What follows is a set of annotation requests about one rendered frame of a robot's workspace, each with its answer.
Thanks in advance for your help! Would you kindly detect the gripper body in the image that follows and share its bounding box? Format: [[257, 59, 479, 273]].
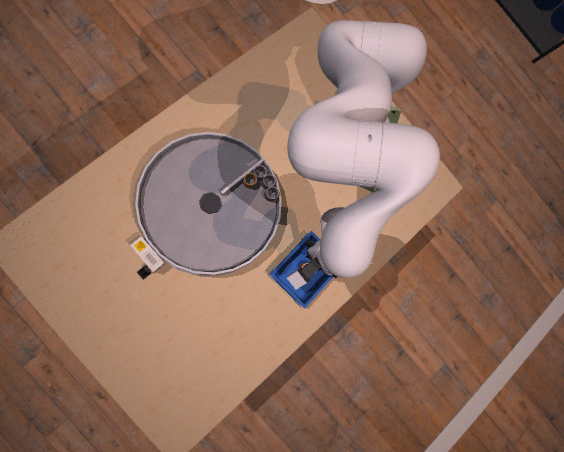
[[308, 240, 333, 275]]

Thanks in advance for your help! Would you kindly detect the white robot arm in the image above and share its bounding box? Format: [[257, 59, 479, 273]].
[[287, 20, 440, 289]]

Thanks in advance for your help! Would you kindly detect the blue shallow tray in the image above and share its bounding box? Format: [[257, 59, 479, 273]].
[[268, 231, 333, 309]]

